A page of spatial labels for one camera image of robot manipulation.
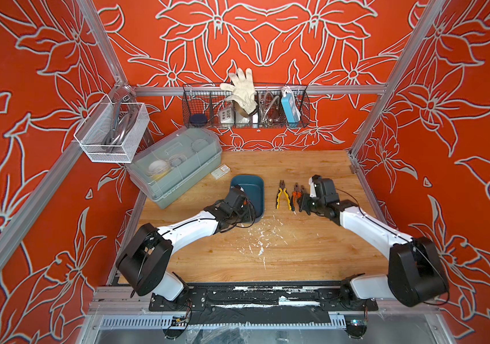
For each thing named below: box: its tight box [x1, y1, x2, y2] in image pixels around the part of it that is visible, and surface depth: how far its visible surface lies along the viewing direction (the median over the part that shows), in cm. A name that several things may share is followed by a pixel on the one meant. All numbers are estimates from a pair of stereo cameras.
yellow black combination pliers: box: [275, 179, 292, 211], surface depth 102 cm
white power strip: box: [219, 107, 235, 124], surface depth 96 cm
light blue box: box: [280, 91, 301, 127], surface depth 89 cm
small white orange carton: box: [210, 164, 231, 180], surface depth 112 cm
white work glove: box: [219, 67, 259, 118], surface depth 91 cm
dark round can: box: [189, 113, 208, 124], surface depth 101 cm
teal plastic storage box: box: [230, 174, 265, 223], surface depth 106 cm
